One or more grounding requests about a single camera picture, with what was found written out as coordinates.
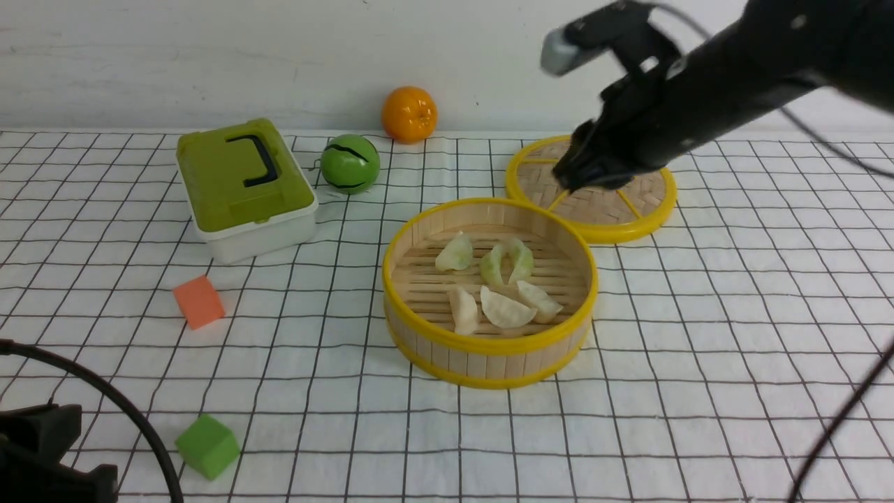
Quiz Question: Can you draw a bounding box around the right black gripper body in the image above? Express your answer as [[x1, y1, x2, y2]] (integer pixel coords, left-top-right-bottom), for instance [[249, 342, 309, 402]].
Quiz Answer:
[[552, 1, 839, 192]]

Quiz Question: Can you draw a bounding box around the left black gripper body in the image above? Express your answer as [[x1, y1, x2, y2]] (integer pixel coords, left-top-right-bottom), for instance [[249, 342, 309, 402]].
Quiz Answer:
[[1, 403, 118, 502]]

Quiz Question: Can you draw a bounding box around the green dumpling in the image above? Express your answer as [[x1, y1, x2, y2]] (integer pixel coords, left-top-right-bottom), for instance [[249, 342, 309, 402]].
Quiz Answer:
[[479, 242, 506, 289], [434, 231, 474, 272], [507, 238, 534, 284]]

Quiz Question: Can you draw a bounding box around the white dumpling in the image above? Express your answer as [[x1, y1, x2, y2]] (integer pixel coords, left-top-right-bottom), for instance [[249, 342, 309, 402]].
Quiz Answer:
[[480, 286, 537, 329], [449, 286, 480, 335], [516, 280, 563, 324]]

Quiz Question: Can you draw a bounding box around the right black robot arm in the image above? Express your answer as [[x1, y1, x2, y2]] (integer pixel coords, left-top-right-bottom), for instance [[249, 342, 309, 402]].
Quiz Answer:
[[541, 1, 893, 192]]

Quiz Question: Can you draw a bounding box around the yellow bamboo steamer lid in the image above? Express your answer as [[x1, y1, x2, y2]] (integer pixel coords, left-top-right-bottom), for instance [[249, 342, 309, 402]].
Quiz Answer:
[[505, 135, 677, 243]]

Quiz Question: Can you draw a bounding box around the yellow bamboo steamer tray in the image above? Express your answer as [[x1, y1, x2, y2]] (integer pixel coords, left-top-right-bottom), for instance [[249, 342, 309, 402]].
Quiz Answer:
[[381, 198, 599, 389]]

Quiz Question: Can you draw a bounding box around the green foam cube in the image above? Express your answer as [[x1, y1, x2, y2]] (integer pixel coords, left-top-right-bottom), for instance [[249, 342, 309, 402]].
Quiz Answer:
[[175, 414, 242, 481]]

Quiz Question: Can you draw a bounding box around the orange foam cube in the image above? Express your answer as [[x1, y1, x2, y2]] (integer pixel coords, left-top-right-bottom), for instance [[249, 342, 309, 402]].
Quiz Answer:
[[173, 276, 226, 331]]

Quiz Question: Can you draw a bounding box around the green lidded white box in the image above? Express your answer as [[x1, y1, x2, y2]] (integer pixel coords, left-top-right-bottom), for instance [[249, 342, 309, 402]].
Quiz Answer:
[[176, 118, 318, 264]]

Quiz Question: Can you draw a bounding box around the orange toy fruit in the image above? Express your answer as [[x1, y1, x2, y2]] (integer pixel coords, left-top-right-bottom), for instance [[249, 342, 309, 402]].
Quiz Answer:
[[381, 86, 439, 145]]

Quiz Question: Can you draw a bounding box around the green toy watermelon ball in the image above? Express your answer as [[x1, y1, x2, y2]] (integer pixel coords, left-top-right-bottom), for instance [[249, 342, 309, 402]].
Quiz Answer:
[[320, 134, 381, 194]]

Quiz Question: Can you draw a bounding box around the left black cable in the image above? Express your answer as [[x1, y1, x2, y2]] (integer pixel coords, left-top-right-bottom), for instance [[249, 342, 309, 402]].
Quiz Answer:
[[0, 339, 184, 503]]

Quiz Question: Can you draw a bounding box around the black cable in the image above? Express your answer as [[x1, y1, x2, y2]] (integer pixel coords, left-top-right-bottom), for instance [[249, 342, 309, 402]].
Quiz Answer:
[[650, 0, 894, 503], [0, 339, 184, 503]]

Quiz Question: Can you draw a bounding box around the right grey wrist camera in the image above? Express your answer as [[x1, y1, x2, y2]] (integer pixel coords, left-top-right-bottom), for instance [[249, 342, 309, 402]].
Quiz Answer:
[[540, 1, 682, 78]]

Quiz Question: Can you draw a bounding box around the right black cable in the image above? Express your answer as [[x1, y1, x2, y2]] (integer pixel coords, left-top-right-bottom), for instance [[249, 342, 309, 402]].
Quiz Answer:
[[650, 0, 894, 503]]

